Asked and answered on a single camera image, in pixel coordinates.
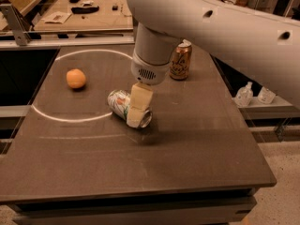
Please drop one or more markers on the green white 7up can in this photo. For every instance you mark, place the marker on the green white 7up can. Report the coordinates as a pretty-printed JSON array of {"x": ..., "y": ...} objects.
[{"x": 119, "y": 103}]

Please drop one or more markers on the orange fruit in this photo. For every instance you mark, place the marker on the orange fruit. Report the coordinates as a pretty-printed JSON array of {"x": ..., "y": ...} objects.
[{"x": 75, "y": 79}]

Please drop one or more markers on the left metal bracket post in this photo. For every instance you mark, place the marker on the left metal bracket post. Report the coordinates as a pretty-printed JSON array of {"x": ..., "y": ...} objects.
[{"x": 17, "y": 24}]

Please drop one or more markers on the white paper sheet left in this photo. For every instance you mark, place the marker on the white paper sheet left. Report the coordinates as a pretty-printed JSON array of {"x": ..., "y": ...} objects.
[{"x": 57, "y": 17}]

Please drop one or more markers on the clear sanitizer bottle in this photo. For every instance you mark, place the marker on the clear sanitizer bottle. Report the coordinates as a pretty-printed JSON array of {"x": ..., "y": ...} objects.
[
  {"x": 266, "y": 96},
  {"x": 244, "y": 95}
]

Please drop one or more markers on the wooden back desk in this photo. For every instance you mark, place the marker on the wooden back desk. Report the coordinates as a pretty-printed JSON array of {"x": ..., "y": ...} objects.
[{"x": 84, "y": 16}]

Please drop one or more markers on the black stapler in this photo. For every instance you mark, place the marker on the black stapler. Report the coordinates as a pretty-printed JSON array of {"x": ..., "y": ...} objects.
[{"x": 84, "y": 10}]

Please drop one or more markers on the small black box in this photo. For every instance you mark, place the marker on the small black box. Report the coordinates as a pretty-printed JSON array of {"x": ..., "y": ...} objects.
[{"x": 115, "y": 7}]

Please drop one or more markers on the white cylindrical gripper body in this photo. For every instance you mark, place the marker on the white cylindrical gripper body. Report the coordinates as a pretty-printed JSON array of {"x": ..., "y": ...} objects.
[{"x": 149, "y": 71}]

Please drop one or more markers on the orange LaCroix can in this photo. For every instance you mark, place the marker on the orange LaCroix can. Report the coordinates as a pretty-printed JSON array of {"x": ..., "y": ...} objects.
[{"x": 179, "y": 66}]

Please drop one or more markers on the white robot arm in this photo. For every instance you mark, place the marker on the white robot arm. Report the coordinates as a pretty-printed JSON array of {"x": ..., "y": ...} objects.
[{"x": 265, "y": 47}]

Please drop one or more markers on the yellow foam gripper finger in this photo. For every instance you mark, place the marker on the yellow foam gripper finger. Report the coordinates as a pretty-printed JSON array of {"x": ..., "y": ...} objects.
[{"x": 140, "y": 97}]

